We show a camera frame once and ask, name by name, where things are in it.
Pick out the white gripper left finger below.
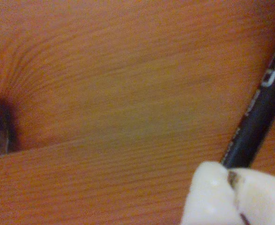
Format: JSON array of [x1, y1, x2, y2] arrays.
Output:
[[180, 161, 245, 225]]

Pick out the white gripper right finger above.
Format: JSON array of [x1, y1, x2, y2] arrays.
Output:
[[228, 167, 275, 225]]

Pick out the black pen red ends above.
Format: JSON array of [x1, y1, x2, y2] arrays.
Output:
[[220, 30, 275, 170]]

